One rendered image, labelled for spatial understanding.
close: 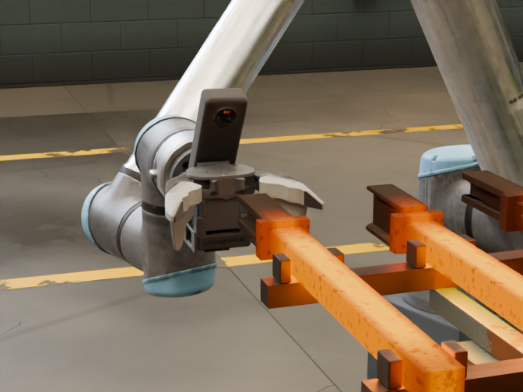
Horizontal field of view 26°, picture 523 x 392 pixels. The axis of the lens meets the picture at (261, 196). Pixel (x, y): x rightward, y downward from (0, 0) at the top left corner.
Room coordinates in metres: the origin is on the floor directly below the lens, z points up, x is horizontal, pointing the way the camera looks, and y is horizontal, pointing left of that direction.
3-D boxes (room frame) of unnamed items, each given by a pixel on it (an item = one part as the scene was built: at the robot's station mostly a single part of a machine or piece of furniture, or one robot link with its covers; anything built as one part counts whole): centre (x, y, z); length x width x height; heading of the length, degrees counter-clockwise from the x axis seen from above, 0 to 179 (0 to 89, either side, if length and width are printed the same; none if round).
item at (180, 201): (1.07, 0.08, 0.98); 0.09 x 0.03 x 0.06; 161
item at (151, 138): (1.34, 0.10, 0.98); 0.12 x 0.09 x 0.10; 17
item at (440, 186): (1.88, -0.35, 0.79); 0.17 x 0.15 x 0.18; 36
